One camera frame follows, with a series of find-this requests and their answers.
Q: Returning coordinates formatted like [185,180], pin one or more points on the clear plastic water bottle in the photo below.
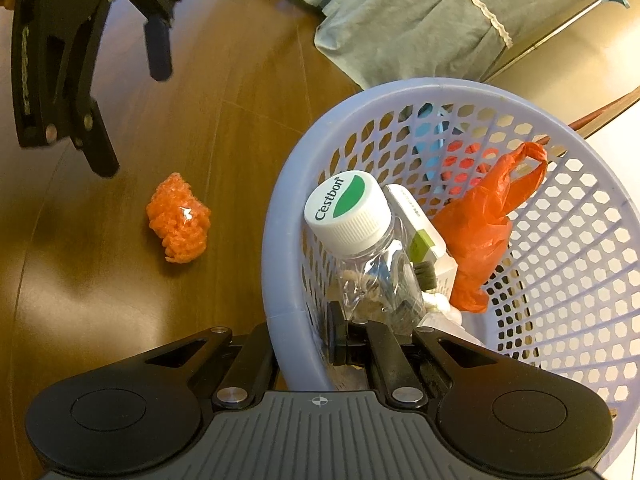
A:
[350,210]

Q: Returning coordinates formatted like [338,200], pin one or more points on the white and green carton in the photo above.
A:
[425,232]

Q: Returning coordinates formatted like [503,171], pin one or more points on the red plastic bag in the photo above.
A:
[475,230]

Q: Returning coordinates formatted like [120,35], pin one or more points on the lavender plastic mesh basket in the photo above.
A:
[320,130]

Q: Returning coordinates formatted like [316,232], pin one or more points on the grey-green bed skirt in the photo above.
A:
[415,20]

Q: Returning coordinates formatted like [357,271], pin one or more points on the orange foam fruit net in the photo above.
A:
[180,220]

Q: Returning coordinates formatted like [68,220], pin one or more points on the red broom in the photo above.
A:
[464,164]

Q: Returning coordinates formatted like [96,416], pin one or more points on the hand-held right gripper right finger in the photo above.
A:
[336,340]

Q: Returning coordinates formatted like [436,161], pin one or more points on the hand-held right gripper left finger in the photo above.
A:
[255,355]

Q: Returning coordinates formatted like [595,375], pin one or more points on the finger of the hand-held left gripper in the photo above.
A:
[102,150]
[159,50]

